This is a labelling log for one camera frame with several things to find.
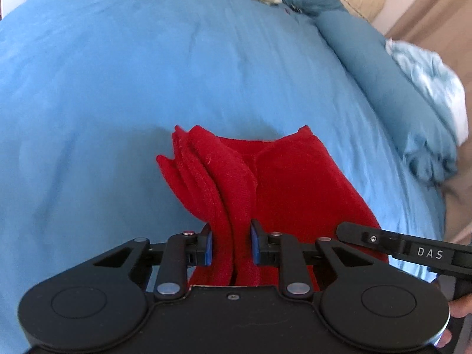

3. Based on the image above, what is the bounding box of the red cloth garment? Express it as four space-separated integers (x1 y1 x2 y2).
157 126 378 286

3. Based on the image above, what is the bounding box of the right hand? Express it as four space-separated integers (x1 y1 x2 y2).
436 294 472 348

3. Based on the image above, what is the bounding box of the dark blue rolled blanket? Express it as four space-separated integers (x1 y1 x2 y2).
283 0 458 184

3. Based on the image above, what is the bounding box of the light blue crumpled cloth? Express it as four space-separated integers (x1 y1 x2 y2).
385 38 469 146

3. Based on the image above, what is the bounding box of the blue bed sheet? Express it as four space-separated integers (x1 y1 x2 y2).
1 0 446 353

